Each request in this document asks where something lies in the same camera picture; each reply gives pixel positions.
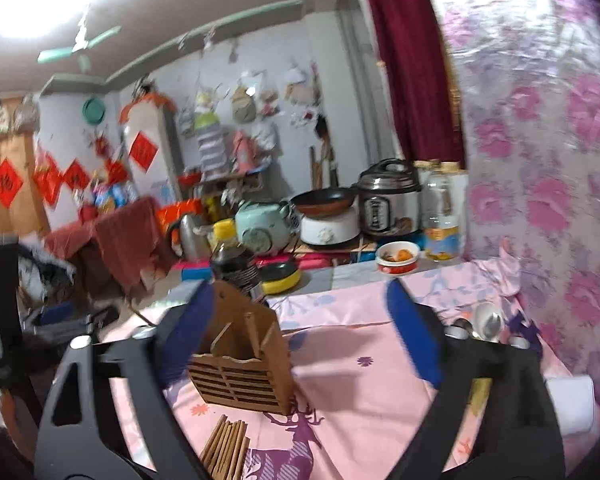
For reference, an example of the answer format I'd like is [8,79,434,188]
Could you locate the wooden utensil holder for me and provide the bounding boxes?
[187,281,294,415]

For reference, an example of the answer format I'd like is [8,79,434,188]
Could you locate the white tissue pack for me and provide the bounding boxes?
[545,375,595,437]

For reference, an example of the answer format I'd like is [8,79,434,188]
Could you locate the white electric hotplate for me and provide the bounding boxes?
[300,207,361,247]

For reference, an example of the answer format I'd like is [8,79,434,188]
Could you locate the yellow black small pan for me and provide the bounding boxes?
[259,260,301,296]

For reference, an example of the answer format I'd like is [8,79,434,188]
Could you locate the red white food bowl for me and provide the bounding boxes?
[375,240,420,275]

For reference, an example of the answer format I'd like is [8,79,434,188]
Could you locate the dark red curtain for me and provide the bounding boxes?
[368,0,466,165]

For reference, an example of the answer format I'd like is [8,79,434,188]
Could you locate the silver pressure cooker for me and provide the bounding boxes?
[355,158,422,237]

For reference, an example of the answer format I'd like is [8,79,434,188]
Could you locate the green round plate on wall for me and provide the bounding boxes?
[82,96,106,126]

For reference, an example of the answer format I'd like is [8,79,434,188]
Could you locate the steel electric kettle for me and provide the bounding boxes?
[166,214,211,262]

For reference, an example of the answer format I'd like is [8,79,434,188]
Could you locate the mint green rice cooker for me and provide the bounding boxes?
[235,200,291,256]

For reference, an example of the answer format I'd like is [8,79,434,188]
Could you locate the wooden chopstick bundle on table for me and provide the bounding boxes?
[200,415,250,480]

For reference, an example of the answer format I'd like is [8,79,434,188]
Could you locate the red cloth covered table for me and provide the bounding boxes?
[43,197,163,292]

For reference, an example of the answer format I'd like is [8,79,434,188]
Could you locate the white refrigerator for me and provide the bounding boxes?
[119,92,184,207]

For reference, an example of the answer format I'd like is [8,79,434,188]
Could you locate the brown frying pan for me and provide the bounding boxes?
[291,188,356,218]

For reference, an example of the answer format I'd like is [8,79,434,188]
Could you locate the dark soy sauce bottle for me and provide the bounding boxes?
[210,219,264,301]

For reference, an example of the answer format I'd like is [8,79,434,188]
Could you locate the green ceiling fan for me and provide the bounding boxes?
[36,6,122,64]

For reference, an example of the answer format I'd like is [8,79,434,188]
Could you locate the clear oil bottle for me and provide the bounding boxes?
[422,159,460,262]

